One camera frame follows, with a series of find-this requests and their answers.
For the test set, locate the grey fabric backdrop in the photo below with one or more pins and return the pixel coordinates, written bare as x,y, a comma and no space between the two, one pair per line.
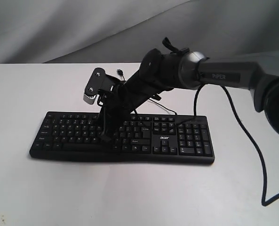
116,31

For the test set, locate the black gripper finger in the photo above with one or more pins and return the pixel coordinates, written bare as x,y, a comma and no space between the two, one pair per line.
107,134

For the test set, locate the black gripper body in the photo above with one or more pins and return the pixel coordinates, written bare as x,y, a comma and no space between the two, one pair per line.
125,98

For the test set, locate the black Acer keyboard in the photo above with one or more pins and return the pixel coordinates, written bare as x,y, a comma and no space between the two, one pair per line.
153,138

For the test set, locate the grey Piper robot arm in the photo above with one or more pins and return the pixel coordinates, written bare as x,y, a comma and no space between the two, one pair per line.
183,69

